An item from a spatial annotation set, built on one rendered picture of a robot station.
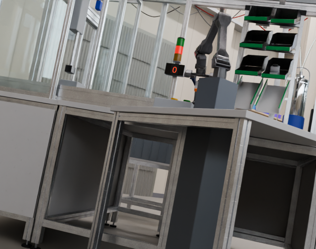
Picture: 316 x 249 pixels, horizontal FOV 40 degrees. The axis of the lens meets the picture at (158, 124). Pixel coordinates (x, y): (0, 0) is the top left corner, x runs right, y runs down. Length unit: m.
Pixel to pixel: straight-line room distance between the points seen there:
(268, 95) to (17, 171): 1.53
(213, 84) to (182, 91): 6.03
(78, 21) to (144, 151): 1.80
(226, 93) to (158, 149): 2.46
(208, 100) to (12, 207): 1.31
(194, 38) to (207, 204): 6.50
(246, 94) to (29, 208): 1.41
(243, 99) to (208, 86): 0.46
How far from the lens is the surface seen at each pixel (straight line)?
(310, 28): 10.54
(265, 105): 2.52
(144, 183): 7.64
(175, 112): 1.90
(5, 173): 2.72
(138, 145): 4.57
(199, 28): 8.51
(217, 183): 2.11
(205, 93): 2.13
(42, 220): 2.59
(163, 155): 4.50
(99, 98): 2.57
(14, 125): 2.72
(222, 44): 2.26
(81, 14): 3.28
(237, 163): 1.65
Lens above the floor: 0.61
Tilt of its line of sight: 5 degrees up
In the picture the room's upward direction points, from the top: 11 degrees clockwise
